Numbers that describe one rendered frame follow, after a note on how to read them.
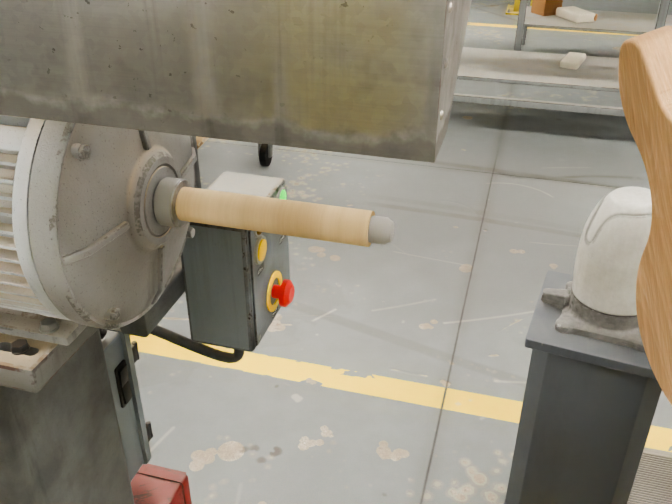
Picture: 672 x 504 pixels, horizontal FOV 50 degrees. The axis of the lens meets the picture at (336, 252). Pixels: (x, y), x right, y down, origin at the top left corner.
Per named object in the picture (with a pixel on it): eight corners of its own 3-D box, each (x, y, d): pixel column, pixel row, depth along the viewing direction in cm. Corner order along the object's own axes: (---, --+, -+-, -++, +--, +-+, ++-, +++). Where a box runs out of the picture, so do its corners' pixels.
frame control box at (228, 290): (88, 379, 104) (53, 223, 91) (158, 299, 122) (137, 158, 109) (246, 411, 99) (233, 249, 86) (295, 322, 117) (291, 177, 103)
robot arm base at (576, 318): (547, 280, 157) (551, 259, 155) (656, 303, 150) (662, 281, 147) (533, 326, 143) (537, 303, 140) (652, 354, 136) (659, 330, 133)
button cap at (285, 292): (262, 309, 104) (261, 285, 102) (272, 294, 107) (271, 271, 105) (287, 313, 103) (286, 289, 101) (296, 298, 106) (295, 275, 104)
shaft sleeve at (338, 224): (180, 181, 66) (193, 193, 69) (172, 214, 65) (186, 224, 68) (371, 206, 62) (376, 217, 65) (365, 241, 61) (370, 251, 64)
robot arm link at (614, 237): (556, 275, 149) (575, 178, 138) (639, 268, 151) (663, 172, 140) (592, 321, 135) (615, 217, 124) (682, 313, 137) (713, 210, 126)
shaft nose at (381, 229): (371, 211, 62) (375, 220, 65) (366, 238, 62) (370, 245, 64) (394, 214, 62) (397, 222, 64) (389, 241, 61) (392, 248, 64)
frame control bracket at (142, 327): (120, 333, 91) (115, 308, 89) (186, 259, 107) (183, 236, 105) (148, 338, 90) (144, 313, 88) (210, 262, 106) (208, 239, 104)
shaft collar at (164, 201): (159, 169, 66) (179, 186, 70) (147, 216, 65) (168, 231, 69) (179, 172, 66) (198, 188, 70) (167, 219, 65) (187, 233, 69)
